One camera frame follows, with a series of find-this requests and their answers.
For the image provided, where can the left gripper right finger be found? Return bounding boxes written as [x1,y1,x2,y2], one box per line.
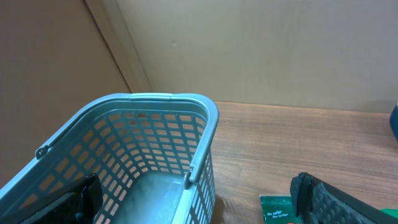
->
[290,172,397,224]

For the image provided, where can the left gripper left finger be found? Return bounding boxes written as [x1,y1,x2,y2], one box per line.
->
[18,173,103,223]

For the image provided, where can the green 3M gloves packet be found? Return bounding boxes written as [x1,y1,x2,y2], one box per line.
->
[260,195,302,224]

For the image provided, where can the green lid jar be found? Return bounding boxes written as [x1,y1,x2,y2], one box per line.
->
[381,208,398,218]

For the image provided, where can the grey plastic mesh basket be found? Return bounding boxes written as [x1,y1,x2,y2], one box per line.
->
[1,93,219,223]

